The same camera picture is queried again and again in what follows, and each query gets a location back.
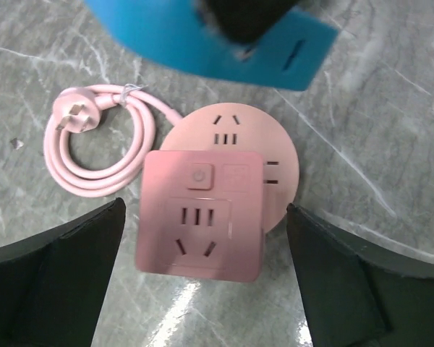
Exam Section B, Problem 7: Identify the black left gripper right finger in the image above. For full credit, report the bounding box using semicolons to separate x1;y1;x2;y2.
286;204;434;346

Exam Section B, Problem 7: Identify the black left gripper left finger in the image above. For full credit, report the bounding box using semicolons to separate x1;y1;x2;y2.
0;198;126;346

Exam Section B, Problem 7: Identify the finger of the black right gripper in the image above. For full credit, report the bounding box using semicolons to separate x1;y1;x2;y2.
192;0;299;45

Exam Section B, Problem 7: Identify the blue plug adapter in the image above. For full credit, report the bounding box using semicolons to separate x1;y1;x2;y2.
86;1;339;91

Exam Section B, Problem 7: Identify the pink cube socket adapter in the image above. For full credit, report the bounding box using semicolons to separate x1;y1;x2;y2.
135;150;264;283

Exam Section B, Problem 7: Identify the pink round power strip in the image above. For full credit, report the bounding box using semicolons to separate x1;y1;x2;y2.
160;103;300;233

